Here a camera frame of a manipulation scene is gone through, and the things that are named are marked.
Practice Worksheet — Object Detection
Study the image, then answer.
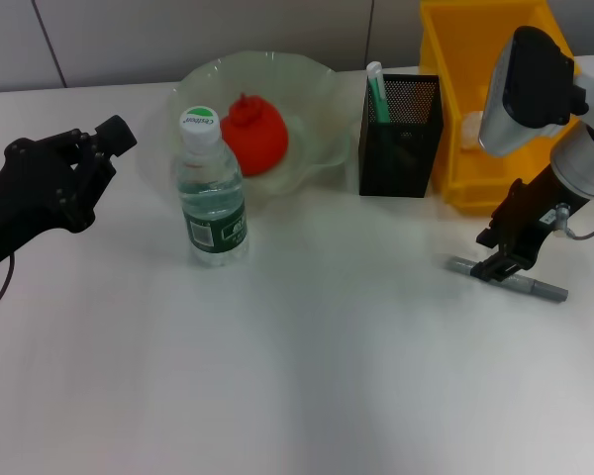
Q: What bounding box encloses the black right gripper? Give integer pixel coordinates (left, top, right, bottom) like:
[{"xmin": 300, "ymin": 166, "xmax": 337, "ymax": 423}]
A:
[{"xmin": 470, "ymin": 166, "xmax": 591, "ymax": 283}]

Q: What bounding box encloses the clear green-label water bottle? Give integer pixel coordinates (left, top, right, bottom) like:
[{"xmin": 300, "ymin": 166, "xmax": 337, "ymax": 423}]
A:
[{"xmin": 176, "ymin": 103, "xmax": 250, "ymax": 269}]

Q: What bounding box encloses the silver metal wrist knob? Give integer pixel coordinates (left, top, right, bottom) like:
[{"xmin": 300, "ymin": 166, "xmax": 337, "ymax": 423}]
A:
[{"xmin": 552, "ymin": 202, "xmax": 574, "ymax": 233}]

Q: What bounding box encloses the grey glitter marker pen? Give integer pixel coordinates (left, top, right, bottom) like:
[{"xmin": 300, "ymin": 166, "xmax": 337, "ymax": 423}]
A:
[{"xmin": 445, "ymin": 253, "xmax": 571, "ymax": 305}]

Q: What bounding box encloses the pale green glass fruit plate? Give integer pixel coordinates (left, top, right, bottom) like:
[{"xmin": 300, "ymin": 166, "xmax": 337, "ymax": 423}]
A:
[{"xmin": 165, "ymin": 48, "xmax": 355, "ymax": 197}]

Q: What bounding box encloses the mint green pen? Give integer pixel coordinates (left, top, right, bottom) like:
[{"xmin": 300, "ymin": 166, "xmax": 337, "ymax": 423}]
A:
[{"xmin": 365, "ymin": 60, "xmax": 392, "ymax": 126}]

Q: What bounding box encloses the orange fruit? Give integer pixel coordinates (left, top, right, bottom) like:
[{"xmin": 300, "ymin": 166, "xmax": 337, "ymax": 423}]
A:
[{"xmin": 220, "ymin": 91, "xmax": 291, "ymax": 177}]

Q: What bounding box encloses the black mesh pen holder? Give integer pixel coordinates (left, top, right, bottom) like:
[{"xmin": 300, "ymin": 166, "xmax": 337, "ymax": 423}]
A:
[{"xmin": 358, "ymin": 73, "xmax": 446, "ymax": 198}]

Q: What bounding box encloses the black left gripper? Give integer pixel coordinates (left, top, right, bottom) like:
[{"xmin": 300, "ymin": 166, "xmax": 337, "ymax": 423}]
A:
[{"xmin": 0, "ymin": 114, "xmax": 139, "ymax": 276}]

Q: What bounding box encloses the white paper ball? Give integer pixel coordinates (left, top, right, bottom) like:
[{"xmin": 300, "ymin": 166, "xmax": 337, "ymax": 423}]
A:
[{"xmin": 459, "ymin": 110, "xmax": 487, "ymax": 150}]

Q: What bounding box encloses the yellow plastic storage bin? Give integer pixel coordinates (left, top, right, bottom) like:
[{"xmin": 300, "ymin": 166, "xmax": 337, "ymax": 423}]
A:
[{"xmin": 418, "ymin": 0, "xmax": 583, "ymax": 217}]

